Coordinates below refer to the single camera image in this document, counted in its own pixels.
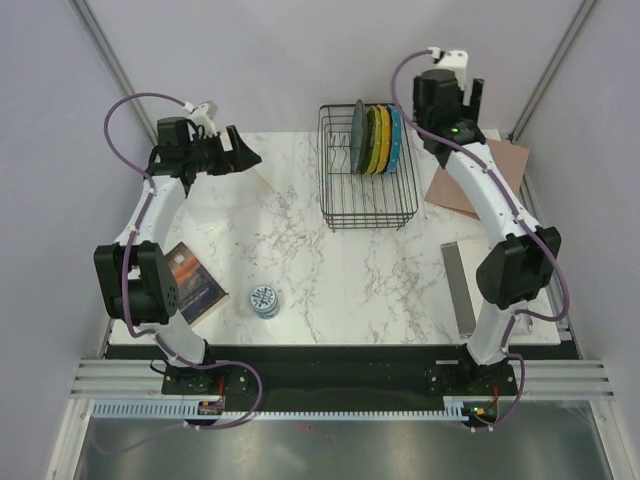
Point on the dark hardcover book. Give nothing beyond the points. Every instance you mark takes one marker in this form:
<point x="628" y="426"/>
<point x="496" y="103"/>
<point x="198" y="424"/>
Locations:
<point x="199" y="294"/>

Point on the green polka dot plate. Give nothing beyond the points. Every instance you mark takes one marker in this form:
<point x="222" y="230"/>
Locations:
<point x="375" y="132"/>

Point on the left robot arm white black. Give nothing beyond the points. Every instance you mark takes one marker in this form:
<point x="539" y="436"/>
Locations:
<point x="134" y="275"/>

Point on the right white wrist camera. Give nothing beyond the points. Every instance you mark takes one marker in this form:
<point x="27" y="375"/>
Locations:
<point x="455" y="60"/>

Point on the black wire dish rack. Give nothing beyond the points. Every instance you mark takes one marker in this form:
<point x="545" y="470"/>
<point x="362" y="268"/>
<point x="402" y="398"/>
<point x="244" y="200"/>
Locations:
<point x="360" y="201"/>

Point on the white slotted cable duct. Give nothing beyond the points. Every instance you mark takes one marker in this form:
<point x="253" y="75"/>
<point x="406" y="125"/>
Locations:
<point x="201" y="410"/>

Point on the dark grey round plate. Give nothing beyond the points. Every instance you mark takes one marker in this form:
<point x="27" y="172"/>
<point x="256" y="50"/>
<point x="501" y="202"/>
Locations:
<point x="359" y="129"/>

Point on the grey metal bar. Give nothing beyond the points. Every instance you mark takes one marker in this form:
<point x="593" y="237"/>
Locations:
<point x="459" y="290"/>

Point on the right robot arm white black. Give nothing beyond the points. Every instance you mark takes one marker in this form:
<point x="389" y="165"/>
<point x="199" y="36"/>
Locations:
<point x="522" y="254"/>

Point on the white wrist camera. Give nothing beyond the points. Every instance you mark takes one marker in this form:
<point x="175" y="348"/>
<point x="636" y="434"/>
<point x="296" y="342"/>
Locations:
<point x="455" y="60"/>
<point x="203" y="115"/>

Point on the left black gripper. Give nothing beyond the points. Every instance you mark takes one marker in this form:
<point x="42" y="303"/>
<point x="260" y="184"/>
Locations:
<point x="240" y="158"/>

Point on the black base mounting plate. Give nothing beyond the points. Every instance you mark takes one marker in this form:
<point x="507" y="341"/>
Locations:
<point x="340" y="377"/>

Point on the blue polka dot plate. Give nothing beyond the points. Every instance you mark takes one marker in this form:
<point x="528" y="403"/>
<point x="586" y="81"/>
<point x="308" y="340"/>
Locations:
<point x="396" y="140"/>

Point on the blue white ceramic cup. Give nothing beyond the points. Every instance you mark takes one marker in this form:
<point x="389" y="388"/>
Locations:
<point x="264" y="302"/>

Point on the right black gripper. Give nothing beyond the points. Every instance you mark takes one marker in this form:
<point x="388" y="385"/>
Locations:
<point x="463" y="112"/>

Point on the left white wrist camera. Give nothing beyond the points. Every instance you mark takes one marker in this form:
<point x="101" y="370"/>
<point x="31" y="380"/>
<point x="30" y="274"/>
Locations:
<point x="203" y="115"/>

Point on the orange polka dot plate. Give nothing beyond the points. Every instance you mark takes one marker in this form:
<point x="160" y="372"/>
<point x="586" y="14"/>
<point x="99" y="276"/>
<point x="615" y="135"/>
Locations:
<point x="385" y="138"/>

